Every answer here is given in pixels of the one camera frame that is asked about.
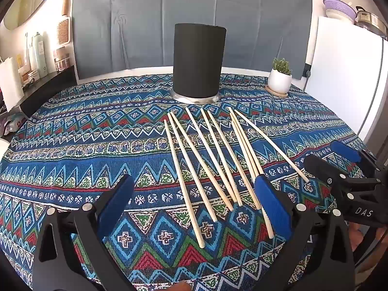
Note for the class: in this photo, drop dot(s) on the blue patterned tablecloth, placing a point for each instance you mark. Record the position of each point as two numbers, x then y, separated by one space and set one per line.
91 133

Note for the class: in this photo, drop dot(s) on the succulent in white pot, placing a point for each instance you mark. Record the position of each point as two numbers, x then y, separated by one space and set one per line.
279 77

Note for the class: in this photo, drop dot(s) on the oval wall mirror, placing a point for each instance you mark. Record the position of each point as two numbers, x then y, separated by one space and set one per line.
27 0

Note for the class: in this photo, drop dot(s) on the pale green bottle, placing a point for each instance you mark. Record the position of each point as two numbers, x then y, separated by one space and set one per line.
39 54

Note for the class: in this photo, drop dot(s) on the black cylindrical utensil holder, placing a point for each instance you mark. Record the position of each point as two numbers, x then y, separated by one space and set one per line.
198 60

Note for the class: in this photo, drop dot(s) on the floral pouch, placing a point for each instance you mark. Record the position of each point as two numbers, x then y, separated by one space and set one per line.
12 125

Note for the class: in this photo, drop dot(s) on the white refrigerator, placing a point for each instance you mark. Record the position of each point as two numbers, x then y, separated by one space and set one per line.
342 75

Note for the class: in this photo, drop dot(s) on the steel pot with lid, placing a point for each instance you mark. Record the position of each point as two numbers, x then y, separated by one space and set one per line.
371 21

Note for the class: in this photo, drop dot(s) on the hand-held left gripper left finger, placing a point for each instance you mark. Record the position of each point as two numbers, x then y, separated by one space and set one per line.
116 203

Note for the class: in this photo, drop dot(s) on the group of wooden chopsticks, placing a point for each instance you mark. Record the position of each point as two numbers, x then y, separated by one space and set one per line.
198 233

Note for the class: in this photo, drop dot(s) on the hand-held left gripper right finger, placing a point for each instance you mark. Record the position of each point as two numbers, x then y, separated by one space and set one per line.
272 206

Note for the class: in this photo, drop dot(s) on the round wooden coaster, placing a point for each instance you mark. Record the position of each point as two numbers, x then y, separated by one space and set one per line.
274 94

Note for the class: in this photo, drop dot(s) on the grey cloth backdrop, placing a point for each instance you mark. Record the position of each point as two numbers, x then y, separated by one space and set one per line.
136 21

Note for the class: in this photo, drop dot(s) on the white paper bag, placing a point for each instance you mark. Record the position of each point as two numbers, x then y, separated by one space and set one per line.
10 85

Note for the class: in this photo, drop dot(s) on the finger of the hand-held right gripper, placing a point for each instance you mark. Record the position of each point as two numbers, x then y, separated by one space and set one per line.
321 165
345 151

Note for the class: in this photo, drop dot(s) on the wooden paddle hairbrush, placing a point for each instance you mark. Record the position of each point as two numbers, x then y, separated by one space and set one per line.
63 31

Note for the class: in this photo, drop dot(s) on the white electric toothbrush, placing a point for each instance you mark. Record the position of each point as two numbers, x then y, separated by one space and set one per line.
28 48

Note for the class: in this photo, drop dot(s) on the black side shelf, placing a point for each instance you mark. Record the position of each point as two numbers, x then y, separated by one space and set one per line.
48 88

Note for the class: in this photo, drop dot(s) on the pink cosmetic jar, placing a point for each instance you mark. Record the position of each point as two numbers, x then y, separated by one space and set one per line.
62 60

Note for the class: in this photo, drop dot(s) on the person's right hand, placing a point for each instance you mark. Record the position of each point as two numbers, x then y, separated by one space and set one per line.
354 236

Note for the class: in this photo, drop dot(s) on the white bowl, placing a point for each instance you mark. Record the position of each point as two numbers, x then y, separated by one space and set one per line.
336 18

